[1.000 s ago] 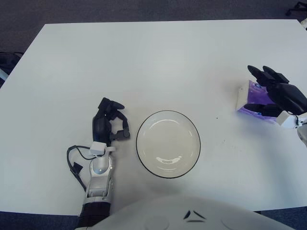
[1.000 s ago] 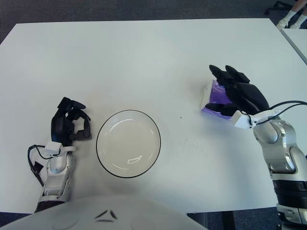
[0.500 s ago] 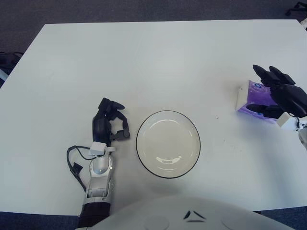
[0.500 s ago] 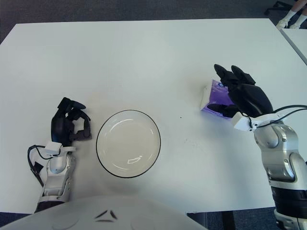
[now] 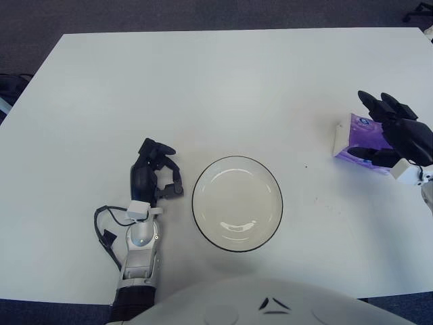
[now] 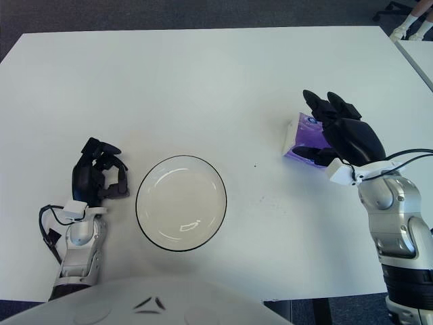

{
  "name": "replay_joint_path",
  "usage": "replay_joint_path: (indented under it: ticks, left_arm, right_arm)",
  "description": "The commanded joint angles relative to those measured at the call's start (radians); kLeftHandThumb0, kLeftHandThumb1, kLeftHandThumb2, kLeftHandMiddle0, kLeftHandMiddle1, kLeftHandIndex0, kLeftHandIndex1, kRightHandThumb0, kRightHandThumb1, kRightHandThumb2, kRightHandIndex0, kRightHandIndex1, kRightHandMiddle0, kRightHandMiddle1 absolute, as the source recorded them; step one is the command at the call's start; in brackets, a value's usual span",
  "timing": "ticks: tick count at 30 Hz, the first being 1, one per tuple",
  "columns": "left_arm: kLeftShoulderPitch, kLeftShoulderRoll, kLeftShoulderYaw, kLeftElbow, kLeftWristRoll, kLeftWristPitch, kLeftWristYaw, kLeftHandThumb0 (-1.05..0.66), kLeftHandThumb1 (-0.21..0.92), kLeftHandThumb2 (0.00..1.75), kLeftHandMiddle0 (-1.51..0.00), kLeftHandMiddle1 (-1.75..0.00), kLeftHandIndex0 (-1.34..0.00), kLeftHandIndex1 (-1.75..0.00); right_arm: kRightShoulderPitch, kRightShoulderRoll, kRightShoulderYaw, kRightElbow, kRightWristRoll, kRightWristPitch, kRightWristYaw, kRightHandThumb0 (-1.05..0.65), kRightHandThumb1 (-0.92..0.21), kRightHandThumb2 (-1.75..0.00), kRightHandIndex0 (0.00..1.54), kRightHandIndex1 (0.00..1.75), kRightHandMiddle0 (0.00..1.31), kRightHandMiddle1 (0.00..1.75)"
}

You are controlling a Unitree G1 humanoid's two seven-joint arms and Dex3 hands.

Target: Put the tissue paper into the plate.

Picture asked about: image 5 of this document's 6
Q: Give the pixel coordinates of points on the purple tissue paper pack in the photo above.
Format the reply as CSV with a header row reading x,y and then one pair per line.
x,y
355,135

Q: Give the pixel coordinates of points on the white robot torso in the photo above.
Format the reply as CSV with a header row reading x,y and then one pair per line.
x,y
236,301

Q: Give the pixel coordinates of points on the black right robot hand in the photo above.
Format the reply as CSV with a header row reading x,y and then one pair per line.
x,y
409,135

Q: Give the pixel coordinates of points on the white plate black rim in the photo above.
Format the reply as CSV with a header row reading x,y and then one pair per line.
x,y
236,203

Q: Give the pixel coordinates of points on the black bag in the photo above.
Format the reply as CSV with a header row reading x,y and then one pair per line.
x,y
10,86

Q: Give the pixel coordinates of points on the black office chair base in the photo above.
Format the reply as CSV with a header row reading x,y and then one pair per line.
x,y
419,10

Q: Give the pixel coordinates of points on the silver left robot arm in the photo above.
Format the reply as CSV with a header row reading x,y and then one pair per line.
x,y
140,240

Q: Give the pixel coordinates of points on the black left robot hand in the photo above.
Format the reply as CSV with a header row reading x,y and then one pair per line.
x,y
140,177

